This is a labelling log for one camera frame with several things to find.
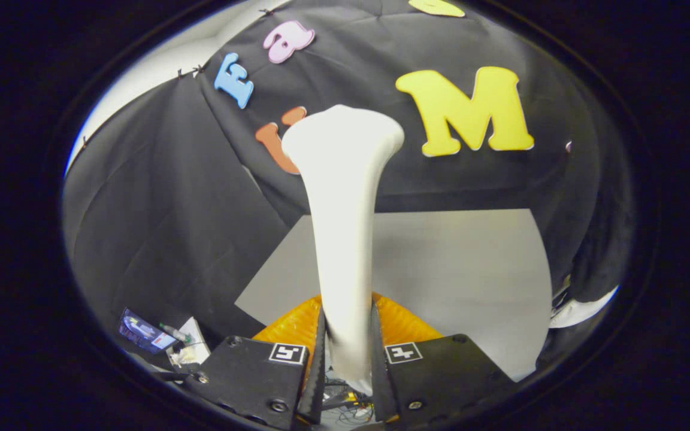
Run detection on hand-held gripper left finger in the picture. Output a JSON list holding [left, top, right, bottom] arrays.
[[182, 293, 328, 431]]

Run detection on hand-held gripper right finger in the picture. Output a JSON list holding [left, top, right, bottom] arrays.
[[371, 292, 516, 427]]

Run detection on white garment steamer with hose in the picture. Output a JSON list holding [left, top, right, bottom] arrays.
[[281, 105, 405, 396]]

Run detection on grey cabinet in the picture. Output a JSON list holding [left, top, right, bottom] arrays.
[[234, 208, 552, 383]]

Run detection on white paper sheets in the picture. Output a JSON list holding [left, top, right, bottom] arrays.
[[167, 317, 211, 367]]

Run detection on green pen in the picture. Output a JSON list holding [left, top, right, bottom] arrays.
[[159, 323, 193, 344]]

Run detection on black backdrop cloth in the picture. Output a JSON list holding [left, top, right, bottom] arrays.
[[60, 0, 636, 360]]

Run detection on black cable bundle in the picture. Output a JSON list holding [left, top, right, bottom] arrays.
[[321, 380, 376, 427]]

